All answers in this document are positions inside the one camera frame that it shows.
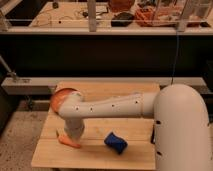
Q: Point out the metal clamp bracket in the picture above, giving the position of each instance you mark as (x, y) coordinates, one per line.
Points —
(12, 74)

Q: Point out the blue sponge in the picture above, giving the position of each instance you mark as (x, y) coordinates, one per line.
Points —
(116, 143)

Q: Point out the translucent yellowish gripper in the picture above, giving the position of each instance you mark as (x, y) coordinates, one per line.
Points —
(74, 135)

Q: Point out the black object on bench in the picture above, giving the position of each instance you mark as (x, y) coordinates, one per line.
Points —
(122, 19)

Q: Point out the white vertical post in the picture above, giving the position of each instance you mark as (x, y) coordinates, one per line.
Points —
(91, 5)

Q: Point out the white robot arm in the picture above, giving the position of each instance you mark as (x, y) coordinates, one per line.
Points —
(182, 131)

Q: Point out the orange pepper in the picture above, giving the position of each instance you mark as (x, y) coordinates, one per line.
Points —
(66, 140)

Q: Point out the orange crate in background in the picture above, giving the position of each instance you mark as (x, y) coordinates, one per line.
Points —
(154, 18)

